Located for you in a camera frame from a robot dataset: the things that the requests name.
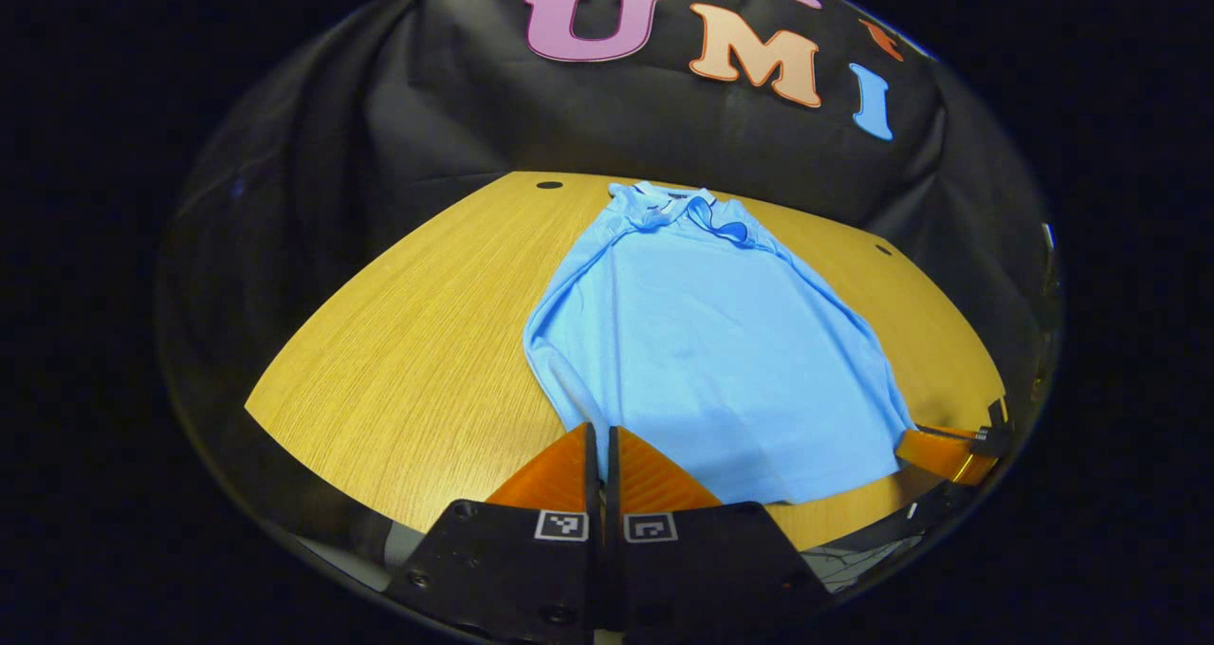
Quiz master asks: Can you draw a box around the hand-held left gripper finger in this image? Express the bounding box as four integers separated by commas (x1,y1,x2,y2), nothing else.
384,422,605,642
607,425,837,642

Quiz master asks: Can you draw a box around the light blue polo T-shirt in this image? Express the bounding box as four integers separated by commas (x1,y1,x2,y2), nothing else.
524,180,917,507

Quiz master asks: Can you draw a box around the black backdrop cloth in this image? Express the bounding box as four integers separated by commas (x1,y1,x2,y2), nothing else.
156,0,1063,551

